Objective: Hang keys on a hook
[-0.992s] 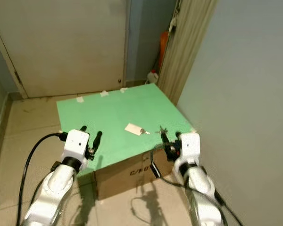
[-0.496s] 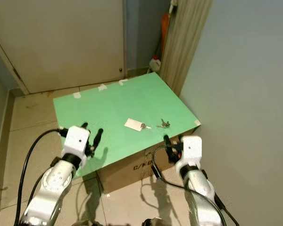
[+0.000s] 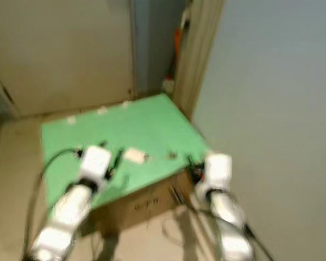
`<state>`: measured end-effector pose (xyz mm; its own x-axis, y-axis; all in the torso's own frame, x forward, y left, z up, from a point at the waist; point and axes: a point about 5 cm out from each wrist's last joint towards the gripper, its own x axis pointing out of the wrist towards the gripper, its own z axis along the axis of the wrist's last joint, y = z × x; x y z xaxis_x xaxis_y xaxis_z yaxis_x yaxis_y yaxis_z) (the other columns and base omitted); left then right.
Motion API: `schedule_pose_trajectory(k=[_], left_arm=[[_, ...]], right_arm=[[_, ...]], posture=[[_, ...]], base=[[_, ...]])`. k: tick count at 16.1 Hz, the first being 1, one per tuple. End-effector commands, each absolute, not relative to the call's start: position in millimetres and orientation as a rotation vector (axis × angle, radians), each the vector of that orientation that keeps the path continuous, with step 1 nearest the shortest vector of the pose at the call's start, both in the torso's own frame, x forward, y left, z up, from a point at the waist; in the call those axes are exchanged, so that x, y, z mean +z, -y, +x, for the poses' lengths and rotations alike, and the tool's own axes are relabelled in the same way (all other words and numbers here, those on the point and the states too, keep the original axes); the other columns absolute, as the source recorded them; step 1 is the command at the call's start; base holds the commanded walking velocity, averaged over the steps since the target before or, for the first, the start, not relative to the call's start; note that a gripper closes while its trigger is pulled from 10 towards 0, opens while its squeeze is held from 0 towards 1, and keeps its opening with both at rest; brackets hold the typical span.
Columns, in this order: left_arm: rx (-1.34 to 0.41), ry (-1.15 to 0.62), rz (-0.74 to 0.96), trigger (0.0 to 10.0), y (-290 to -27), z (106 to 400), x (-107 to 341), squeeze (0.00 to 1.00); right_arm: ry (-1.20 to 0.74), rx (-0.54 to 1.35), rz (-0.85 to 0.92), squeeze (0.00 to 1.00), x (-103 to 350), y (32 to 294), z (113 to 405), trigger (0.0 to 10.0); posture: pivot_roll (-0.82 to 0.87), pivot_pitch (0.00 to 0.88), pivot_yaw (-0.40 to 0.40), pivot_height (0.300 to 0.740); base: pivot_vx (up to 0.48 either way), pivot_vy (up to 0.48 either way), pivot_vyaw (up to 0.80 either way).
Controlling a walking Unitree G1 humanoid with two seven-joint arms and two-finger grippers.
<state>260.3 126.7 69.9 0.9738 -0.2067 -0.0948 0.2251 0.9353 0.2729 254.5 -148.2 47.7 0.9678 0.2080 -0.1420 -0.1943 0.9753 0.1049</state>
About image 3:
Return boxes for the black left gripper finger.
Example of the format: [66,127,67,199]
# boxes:
[110,148,124,181]

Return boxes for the white key tag with keys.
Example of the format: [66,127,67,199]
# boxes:
[124,148,153,164]

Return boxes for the green sheet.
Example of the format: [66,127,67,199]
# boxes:
[41,94,210,210]

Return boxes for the small white object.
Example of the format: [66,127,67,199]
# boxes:
[162,79,175,93]

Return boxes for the beige door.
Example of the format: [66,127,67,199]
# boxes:
[0,0,134,116]

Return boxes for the orange object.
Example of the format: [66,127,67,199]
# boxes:
[173,27,184,71]

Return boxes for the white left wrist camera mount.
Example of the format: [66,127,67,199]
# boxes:
[79,145,112,188]

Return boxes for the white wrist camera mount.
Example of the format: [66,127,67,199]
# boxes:
[79,145,112,188]
[196,153,233,199]

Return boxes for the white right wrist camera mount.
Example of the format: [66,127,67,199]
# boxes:
[196,153,233,199]

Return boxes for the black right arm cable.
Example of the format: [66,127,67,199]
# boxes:
[177,188,275,261]

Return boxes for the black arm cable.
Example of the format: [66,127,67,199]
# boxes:
[177,188,275,261]
[22,148,85,256]

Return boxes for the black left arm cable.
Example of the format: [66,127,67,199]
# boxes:
[22,148,85,256]

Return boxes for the beige door frame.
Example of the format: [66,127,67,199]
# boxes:
[171,0,226,120]

